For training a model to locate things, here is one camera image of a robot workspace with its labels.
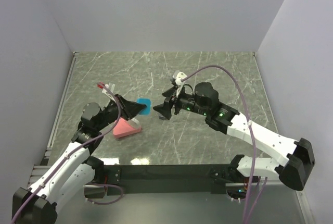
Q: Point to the blue square plug adapter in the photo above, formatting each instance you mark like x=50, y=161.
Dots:
x=147, y=103

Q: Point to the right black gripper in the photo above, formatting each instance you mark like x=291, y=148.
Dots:
x=165, y=109

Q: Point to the white square plug adapter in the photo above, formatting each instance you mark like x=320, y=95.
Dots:
x=134, y=123

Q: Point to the aluminium rail frame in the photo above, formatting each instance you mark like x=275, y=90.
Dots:
x=44, y=162

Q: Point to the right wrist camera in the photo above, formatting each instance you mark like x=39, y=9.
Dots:
x=178, y=77

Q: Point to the black base beam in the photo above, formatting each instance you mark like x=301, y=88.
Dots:
x=136, y=179

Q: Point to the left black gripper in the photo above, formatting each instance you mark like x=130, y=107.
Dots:
x=129, y=108

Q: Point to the pink triangular power strip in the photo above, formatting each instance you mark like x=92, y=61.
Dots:
x=123, y=129

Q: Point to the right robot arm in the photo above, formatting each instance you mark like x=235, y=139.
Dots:
x=289, y=160

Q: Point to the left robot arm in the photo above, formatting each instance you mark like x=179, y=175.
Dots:
x=76, y=167

